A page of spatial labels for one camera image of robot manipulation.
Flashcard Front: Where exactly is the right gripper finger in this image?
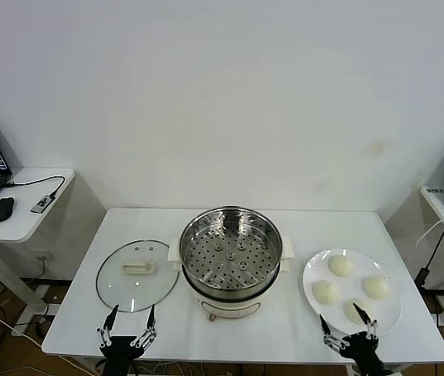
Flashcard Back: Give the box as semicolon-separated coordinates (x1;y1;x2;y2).
319;314;348;350
352;302;379;343

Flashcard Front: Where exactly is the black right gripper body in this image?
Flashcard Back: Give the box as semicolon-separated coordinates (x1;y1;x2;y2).
338;331;388;376

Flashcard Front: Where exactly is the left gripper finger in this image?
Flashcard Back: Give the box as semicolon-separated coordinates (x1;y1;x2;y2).
129;305;160;349
96;304;120;349

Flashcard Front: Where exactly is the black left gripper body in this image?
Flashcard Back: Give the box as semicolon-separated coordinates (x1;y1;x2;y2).
99;334;145;376

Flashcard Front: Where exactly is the white steamed baozi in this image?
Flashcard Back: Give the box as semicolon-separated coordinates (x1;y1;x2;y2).
311;280;341;306
328;255;357;279
361;275;392;301
342;298;375;325

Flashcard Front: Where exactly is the round glass pot lid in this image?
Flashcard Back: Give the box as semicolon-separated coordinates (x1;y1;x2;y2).
95;239;180;313

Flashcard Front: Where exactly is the perforated steel steamer basket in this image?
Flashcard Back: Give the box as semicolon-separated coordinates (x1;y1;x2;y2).
178;205;285;301

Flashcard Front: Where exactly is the round white plate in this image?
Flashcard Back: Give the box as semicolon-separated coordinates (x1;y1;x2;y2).
302;248;403;338

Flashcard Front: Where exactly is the cream electric cooking pot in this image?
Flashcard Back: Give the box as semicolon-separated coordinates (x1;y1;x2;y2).
166;234;297;323

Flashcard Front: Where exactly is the white rounded side table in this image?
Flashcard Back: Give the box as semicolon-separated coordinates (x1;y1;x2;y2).
0;167;77;314

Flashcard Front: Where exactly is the small grey usb hub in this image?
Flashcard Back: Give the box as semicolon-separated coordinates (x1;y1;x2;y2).
30;193;57;215

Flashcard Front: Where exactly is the black computer mouse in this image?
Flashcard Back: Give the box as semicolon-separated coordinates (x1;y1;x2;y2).
0;197;16;223

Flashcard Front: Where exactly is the thin white wire bundle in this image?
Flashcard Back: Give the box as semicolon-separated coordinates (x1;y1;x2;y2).
133;360;207;376

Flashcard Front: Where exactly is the black cable with adapter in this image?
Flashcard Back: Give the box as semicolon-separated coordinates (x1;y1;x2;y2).
414;219;444;294

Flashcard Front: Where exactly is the black usb cable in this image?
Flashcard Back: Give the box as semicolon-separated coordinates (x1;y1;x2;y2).
4;175;66;197

